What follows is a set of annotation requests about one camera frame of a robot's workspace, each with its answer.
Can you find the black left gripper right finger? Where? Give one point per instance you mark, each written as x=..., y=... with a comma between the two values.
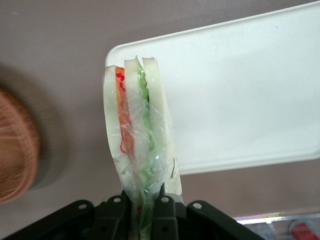
x=172, y=220

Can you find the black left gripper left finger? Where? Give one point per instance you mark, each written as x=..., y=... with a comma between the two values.
x=107, y=220

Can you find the plastic-wrapped triangle sandwich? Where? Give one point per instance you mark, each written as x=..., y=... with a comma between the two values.
x=140, y=125

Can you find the brown wicker round basket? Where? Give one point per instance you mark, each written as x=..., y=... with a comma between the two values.
x=15, y=150

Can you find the white rectangular plastic tray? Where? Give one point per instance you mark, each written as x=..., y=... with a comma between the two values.
x=237, y=95

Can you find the red blurry object on floor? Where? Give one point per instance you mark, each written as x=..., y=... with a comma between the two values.
x=303, y=231

